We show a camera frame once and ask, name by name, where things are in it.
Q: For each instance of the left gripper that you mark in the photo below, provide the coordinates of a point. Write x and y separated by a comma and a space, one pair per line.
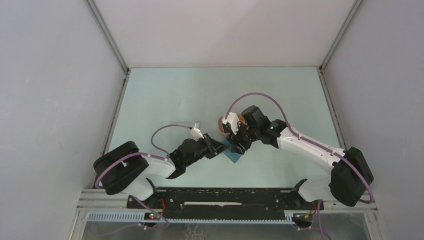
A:
214, 147

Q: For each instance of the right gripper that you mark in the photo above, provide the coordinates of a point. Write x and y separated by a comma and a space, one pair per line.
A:
234, 139

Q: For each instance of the blue card holder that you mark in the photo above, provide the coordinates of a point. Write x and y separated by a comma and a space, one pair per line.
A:
233, 157

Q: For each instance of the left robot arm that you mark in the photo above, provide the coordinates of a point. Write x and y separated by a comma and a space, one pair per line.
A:
128, 170

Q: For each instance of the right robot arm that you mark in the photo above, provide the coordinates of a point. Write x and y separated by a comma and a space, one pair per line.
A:
348, 174

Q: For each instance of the pink oval tray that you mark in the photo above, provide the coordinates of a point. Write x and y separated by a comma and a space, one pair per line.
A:
220, 126

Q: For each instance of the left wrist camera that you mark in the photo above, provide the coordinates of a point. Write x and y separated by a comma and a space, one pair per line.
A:
195, 131

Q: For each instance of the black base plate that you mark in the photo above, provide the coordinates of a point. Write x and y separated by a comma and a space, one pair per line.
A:
229, 204

